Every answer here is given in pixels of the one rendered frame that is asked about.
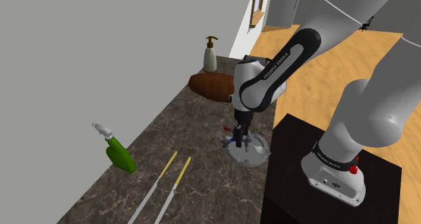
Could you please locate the cream soap dispenser brown pump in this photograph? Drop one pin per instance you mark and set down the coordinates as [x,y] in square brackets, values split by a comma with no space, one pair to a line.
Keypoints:
[210,60]

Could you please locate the black robot stand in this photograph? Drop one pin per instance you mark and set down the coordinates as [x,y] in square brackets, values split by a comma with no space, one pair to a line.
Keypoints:
[289,183]

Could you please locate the brown wooden oval bowl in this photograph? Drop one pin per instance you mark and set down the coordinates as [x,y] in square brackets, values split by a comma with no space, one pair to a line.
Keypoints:
[212,86]

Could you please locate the green spray bottle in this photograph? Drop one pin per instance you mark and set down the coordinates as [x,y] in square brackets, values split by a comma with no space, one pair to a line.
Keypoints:
[121,157]

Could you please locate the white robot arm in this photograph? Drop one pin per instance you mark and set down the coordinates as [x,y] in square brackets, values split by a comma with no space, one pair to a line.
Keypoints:
[368,118]

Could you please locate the wooden framed window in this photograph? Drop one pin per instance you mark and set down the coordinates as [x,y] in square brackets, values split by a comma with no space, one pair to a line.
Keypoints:
[256,9]

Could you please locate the grey cabinet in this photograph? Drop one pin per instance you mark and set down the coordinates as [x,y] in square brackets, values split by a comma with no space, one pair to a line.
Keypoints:
[279,6]

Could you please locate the grey yellow-tipped chopstick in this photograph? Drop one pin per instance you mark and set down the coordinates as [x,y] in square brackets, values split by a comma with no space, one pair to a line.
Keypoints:
[174,192]
[154,187]

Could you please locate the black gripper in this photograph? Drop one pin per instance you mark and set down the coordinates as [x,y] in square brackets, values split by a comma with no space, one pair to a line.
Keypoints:
[243,117]

